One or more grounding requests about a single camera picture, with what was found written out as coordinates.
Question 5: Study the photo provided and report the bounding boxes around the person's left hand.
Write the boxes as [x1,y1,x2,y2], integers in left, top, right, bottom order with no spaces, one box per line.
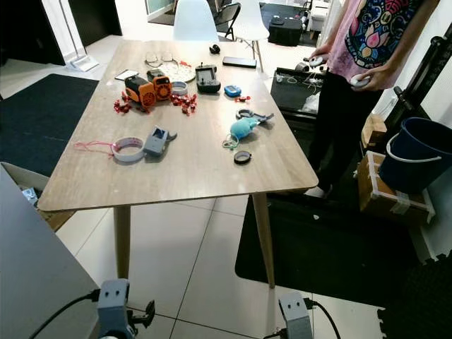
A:
[358,61,397,90]

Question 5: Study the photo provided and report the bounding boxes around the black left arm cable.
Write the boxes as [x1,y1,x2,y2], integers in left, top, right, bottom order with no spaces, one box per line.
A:
[28,290,101,339]

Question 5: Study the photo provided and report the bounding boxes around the eyeglasses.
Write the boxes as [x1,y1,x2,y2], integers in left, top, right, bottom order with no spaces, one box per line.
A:
[145,51,177,68]

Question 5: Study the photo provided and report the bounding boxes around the person's right hand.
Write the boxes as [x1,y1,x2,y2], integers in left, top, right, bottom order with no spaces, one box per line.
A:
[314,42,337,66]

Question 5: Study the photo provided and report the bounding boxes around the grey handheld device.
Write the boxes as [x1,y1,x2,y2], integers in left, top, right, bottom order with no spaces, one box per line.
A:
[143,126,177,157]

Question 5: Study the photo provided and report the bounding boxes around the black floor rug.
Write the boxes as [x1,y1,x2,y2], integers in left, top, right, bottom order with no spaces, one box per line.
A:
[0,73,105,181]

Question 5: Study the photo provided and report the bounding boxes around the black metal frame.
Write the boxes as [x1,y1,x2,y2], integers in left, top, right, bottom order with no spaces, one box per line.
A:
[392,28,452,135]

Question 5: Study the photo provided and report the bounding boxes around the black chair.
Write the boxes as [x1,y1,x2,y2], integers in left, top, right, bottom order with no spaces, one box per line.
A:
[212,0,242,36]

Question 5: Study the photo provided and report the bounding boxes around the pile of red pieces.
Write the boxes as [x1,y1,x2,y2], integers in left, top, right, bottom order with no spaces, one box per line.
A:
[169,93,197,115]
[113,95,138,114]

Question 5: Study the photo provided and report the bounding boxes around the orange and black device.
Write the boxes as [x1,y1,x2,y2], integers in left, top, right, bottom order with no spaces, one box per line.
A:
[124,74,156,108]
[147,69,172,100]

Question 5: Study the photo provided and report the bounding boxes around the light wooden table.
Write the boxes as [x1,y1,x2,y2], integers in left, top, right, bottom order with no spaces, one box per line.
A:
[37,39,319,290]

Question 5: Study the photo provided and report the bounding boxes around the white tape roll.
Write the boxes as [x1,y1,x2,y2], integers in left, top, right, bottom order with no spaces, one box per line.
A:
[113,136,148,163]

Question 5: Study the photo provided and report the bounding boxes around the taped cardboard box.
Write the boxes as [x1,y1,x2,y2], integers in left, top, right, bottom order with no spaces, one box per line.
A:
[357,150,437,225]

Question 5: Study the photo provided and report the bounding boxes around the pink string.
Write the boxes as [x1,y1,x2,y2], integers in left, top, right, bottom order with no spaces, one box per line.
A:
[74,140,116,155]

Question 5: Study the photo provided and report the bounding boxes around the white handheld controller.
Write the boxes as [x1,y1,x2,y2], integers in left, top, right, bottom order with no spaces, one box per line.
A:
[305,56,326,72]
[349,73,372,88]

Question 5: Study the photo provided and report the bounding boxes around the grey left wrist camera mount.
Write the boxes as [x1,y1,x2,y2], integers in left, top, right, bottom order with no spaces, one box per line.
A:
[97,278,132,339]

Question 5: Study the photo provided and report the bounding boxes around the teal plush keychain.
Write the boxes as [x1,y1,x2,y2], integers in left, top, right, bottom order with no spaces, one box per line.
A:
[222,117,262,150]

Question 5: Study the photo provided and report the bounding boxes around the black crate with cables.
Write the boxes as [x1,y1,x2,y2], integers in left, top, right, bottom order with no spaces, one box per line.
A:
[268,67,326,114]

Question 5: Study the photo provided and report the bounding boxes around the black cabinet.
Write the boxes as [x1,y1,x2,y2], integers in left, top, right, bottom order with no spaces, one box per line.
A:
[258,4,304,47]

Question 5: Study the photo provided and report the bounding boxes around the white floor stand base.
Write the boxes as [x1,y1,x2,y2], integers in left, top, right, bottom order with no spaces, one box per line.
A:
[67,54,100,73]

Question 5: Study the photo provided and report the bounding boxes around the white shell chair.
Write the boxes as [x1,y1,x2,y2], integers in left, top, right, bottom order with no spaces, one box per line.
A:
[230,0,270,71]
[173,0,218,41]

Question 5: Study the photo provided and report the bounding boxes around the dark blue bucket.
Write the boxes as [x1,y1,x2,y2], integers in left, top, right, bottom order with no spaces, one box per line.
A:
[379,117,452,195]

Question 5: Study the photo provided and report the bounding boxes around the grey handled scissors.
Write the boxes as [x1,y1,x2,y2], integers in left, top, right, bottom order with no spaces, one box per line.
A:
[237,108,275,124]

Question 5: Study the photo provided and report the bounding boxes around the black phone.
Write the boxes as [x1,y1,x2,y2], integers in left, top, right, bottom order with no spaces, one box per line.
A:
[222,56,257,69]

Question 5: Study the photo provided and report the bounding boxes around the black handheld device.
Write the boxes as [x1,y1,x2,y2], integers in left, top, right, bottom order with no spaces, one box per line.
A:
[195,62,222,94]

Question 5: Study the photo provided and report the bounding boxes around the small wooden block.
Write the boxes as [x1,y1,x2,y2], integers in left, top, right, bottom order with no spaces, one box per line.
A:
[362,113,389,145]

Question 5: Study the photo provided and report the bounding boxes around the person in pink shirt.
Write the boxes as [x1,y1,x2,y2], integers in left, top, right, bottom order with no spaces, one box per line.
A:
[307,0,440,200]

